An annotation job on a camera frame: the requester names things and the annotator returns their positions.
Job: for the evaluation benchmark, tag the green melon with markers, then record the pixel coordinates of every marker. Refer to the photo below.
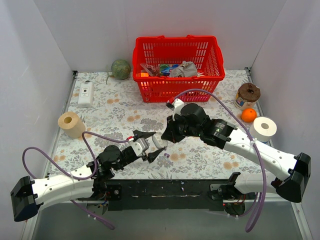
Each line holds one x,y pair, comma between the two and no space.
120,69

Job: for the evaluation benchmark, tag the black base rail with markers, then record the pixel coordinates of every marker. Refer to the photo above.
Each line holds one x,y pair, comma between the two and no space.
162,194

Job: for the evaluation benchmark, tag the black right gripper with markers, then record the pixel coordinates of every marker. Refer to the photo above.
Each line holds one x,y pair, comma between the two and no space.
170,128

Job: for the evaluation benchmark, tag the white earbud charging case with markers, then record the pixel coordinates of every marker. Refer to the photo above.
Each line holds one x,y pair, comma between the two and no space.
159,142

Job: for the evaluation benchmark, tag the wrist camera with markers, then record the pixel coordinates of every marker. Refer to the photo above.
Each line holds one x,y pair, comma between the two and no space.
175,104
139,146

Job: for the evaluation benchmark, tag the beige paper roll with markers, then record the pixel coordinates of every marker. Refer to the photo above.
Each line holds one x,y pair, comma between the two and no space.
71,124

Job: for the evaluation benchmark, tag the white rectangular device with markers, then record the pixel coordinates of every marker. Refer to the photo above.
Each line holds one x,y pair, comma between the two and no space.
86,95

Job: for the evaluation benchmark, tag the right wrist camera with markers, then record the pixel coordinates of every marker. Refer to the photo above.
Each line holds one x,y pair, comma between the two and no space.
175,104

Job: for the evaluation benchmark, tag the red plastic shopping basket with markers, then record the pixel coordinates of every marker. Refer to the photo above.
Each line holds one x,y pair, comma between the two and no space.
163,67

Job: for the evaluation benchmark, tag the brown lidded jar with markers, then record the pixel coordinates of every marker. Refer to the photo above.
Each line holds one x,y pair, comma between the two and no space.
247,95

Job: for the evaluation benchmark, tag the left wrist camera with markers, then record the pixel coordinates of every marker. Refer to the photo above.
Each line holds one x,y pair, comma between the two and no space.
139,146

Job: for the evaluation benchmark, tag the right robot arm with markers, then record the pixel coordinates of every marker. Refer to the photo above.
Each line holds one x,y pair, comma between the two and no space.
286,174

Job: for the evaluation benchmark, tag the crumpled grey bag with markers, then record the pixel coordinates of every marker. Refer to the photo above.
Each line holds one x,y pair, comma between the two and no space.
186,69

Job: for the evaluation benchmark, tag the white toilet paper roll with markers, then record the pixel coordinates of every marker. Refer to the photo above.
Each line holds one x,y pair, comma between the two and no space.
263,129

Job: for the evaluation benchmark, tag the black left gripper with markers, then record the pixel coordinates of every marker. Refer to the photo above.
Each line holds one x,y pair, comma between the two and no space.
125,155

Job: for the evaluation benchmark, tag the floral patterned table mat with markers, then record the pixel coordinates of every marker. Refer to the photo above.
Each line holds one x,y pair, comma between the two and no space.
118,109

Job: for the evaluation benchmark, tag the orange fruit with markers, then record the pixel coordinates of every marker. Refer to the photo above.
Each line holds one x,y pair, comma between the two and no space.
248,115

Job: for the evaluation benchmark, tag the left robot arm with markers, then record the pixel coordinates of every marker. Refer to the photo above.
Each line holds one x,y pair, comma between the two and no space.
30,195

